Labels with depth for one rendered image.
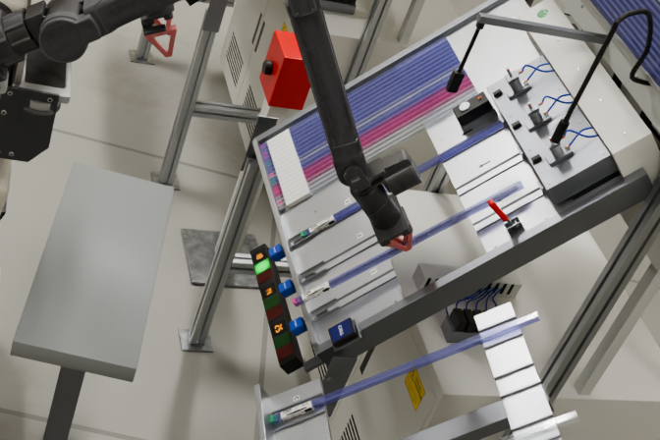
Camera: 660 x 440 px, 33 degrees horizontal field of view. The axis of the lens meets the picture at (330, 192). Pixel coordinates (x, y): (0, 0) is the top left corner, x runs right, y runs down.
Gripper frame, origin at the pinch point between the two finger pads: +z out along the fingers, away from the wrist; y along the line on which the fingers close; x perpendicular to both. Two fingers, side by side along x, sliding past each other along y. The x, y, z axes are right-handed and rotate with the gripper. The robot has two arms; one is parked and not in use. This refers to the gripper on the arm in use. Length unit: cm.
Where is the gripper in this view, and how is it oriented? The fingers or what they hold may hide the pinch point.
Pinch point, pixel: (406, 245)
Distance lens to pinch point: 220.5
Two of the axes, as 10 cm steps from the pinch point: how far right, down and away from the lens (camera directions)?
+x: -8.6, 4.8, 1.5
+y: -2.3, -6.5, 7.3
